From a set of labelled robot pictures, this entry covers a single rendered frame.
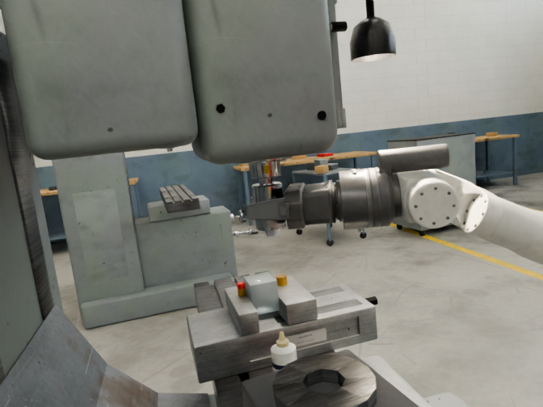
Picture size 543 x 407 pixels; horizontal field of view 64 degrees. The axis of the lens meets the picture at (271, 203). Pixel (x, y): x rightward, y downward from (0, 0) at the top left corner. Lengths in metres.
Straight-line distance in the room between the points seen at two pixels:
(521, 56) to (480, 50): 0.93
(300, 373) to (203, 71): 0.36
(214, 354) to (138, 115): 0.45
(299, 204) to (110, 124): 0.26
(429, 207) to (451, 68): 8.34
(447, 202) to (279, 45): 0.30
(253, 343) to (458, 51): 8.49
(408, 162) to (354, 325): 0.37
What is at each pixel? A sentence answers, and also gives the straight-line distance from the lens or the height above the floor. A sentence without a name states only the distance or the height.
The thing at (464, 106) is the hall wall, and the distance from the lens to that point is 9.04.
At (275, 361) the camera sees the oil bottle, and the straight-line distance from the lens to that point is 0.71.
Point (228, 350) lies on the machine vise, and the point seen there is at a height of 0.98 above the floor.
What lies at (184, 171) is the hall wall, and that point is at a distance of 7.15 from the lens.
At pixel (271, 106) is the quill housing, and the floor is 1.38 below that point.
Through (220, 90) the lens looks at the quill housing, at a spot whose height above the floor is 1.40.
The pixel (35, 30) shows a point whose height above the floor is 1.48.
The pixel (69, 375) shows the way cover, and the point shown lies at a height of 1.01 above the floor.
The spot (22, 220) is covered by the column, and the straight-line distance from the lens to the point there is 0.77.
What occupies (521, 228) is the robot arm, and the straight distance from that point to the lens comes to 0.69.
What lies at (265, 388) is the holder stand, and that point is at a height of 1.11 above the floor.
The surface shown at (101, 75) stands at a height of 1.43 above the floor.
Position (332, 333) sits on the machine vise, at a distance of 0.86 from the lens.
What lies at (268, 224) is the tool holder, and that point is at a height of 1.21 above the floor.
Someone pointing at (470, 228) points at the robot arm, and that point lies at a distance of 0.69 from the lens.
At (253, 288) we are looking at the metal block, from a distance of 0.82.
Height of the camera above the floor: 1.34
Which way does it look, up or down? 9 degrees down
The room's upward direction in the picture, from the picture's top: 6 degrees counter-clockwise
